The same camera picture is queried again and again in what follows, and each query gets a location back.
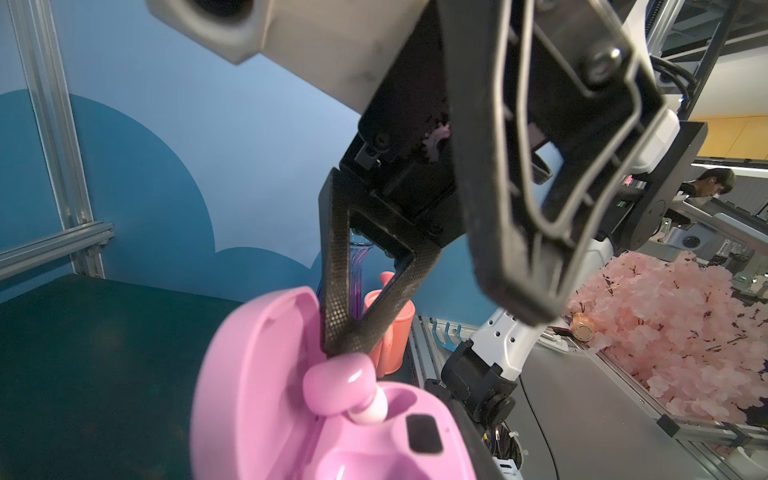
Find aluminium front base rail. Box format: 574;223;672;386
407;314;541;480

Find aluminium back frame rail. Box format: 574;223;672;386
1;221;114;281

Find pink artificial blossom tree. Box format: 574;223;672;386
566;252;767;424

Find aluminium right corner post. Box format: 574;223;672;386
8;1;114;278

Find pink earbud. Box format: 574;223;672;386
302;353;388;425

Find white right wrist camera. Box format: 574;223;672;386
147;0;426;113

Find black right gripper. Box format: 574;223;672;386
318;1;666;356

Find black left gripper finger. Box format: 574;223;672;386
425;379;504;480

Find purple earbud charging case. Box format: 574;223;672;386
190;287;475;479

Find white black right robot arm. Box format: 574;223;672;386
319;1;732;356

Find pink toy watering can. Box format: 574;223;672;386
369;301;416;379

